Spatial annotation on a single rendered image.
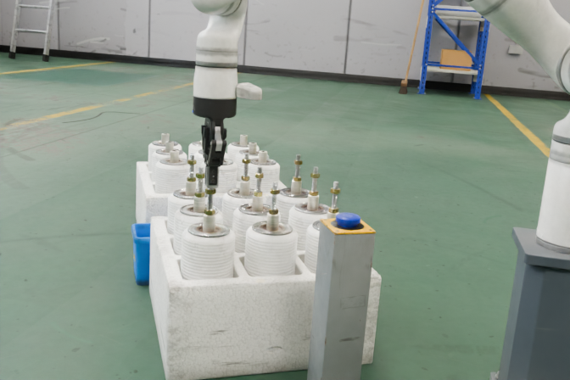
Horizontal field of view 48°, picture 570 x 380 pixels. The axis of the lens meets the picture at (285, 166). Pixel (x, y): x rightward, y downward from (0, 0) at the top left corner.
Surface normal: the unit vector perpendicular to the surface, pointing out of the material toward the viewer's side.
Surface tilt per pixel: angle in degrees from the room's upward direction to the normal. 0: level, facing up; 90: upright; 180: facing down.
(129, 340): 0
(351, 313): 90
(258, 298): 90
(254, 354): 90
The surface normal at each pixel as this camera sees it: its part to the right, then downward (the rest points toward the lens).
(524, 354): -0.84, 0.07
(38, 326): 0.07, -0.97
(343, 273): 0.28, 0.23
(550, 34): 0.40, 0.47
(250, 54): -0.20, 0.21
